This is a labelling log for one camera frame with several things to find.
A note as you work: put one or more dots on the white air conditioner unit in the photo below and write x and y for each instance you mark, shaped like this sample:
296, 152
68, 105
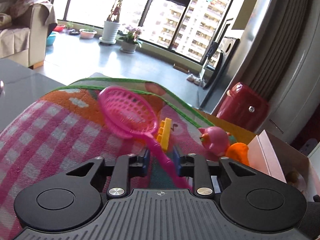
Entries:
278, 57

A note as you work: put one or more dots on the tall plant in white pot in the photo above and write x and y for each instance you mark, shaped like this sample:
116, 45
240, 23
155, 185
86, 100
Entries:
111, 25

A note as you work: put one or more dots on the pink flower pot plant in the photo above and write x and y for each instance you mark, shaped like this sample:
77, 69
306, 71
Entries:
130, 39

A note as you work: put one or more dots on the pink toy racket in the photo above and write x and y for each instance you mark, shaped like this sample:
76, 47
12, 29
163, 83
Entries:
128, 115

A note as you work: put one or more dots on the colourful play mat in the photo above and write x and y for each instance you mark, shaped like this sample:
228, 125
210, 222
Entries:
65, 128

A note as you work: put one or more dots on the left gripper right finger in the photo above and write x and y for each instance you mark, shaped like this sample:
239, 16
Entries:
198, 168

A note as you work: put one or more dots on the pink cardboard box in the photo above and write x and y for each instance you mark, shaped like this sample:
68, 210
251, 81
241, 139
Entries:
270, 155

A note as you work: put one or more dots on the pink toy pig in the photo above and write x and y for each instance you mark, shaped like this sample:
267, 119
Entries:
215, 140

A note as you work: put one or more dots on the pink basin planter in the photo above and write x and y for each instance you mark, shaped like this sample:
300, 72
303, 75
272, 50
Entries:
87, 33

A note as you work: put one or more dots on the teal plastic basin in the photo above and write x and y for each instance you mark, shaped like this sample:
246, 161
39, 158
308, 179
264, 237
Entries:
51, 38

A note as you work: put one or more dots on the yellow toy block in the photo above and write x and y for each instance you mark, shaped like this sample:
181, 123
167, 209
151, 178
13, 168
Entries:
163, 135

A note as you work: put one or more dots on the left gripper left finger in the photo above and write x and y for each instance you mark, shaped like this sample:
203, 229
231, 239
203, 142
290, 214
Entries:
123, 169

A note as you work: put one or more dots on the beige sofa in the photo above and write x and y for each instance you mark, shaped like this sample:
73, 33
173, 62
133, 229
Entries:
25, 27

